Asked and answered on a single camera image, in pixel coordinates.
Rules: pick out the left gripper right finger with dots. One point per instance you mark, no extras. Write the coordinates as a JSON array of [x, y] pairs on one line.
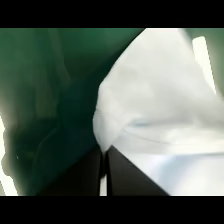
[[130, 178]]

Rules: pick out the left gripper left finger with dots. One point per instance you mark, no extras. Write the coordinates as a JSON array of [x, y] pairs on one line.
[[80, 176]]

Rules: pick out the white shirt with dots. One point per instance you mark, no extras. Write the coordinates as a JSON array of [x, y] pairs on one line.
[[156, 93]]

